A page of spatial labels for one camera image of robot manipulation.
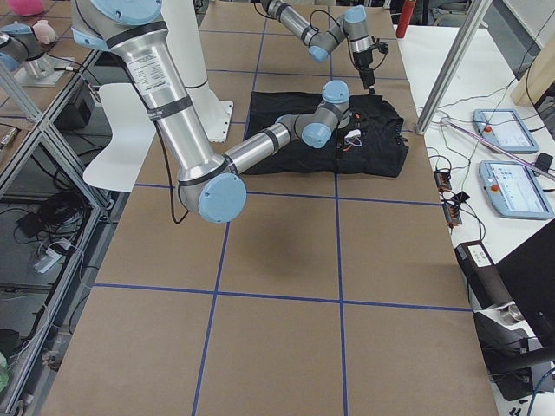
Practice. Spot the black monitor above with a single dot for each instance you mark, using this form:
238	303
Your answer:
528	275

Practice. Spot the pink plush toy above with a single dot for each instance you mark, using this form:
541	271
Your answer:
26	7

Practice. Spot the black graphic t-shirt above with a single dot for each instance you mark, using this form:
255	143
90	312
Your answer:
371	143

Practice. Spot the black printer device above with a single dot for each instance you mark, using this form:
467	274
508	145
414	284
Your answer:
481	274

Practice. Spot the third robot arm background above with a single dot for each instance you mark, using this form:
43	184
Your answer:
18	45

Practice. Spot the aluminium frame post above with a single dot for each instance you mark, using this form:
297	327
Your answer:
454	57

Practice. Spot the near teach pendant tablet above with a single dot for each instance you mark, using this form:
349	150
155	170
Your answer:
513	191

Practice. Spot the red fire extinguisher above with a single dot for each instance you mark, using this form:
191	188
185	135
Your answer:
405	18

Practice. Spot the far teach pendant tablet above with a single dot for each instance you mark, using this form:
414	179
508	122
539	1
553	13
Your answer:
505	129

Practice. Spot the teach pendant tablet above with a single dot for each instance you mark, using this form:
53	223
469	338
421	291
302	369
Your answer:
505	129
513	191

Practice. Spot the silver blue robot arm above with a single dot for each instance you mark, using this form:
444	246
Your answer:
351	26
144	34

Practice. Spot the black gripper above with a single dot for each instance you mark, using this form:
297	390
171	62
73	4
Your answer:
362	64

